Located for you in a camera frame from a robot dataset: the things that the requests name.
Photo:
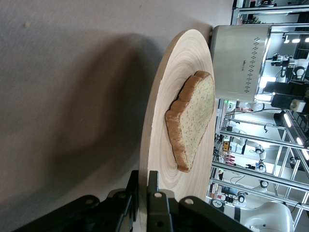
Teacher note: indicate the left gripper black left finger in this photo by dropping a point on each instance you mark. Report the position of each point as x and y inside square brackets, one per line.
[108, 215]

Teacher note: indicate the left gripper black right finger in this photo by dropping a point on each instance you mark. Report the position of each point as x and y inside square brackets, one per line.
[169, 217]

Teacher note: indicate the slice of bread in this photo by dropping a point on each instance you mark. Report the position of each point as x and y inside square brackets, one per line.
[193, 116]

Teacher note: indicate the round light wooden plate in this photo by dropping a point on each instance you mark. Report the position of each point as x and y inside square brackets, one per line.
[169, 96]

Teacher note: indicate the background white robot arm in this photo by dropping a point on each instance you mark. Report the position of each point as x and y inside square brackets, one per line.
[299, 71]
[259, 149]

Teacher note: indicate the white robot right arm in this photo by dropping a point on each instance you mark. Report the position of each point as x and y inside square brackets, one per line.
[265, 217]

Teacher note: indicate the cream and chrome toaster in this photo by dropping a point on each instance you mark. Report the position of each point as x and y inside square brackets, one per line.
[231, 60]

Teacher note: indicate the yellow control box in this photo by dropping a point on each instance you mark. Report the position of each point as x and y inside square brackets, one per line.
[226, 146]

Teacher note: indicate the brown table cover cloth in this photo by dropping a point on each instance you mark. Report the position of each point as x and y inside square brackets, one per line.
[48, 96]

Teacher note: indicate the aluminium cell frame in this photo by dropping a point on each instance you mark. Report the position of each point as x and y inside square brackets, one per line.
[234, 12]

